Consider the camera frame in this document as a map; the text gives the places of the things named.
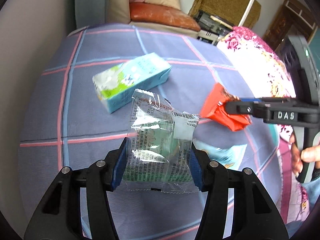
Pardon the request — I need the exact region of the person right hand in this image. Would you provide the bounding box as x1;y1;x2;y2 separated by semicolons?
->
290;133;320;176

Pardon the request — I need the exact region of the pink floral bed quilt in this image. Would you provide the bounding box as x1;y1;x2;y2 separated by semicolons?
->
217;27;310;223

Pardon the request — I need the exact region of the grey plaid tablecloth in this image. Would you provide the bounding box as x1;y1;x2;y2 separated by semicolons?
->
18;24;281;239

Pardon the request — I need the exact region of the orange snack bag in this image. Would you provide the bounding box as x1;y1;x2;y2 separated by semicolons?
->
200;83;252;132

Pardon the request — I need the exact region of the grey-blue curtain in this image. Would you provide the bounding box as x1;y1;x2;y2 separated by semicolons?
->
74;0;109;29

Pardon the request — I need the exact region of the cream sofa chair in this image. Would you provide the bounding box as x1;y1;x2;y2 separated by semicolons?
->
106;0;200;38

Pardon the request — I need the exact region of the white pole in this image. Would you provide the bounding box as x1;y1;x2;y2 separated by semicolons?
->
238;0;255;27

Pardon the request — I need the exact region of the dark wooden door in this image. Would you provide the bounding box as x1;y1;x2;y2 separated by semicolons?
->
263;0;318;51

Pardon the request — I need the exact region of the blue green milk carton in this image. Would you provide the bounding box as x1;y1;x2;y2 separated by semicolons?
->
92;53;171;113

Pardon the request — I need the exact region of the black white electronics box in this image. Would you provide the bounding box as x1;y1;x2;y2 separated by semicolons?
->
194;10;234;46

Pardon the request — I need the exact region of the blue right sleeve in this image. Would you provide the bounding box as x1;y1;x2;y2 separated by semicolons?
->
302;169;320;212

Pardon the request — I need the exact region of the orange leather seat cushion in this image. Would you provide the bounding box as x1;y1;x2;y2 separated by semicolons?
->
129;2;201;32

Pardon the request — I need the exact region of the light blue snack wrapper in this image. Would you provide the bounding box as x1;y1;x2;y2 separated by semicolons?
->
193;139;247;170

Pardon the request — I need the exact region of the clear green plastic wrapper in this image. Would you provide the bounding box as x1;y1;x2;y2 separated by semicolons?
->
123;89;200;193

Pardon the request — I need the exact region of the leopard print cloth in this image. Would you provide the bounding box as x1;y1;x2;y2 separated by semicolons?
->
188;0;250;26

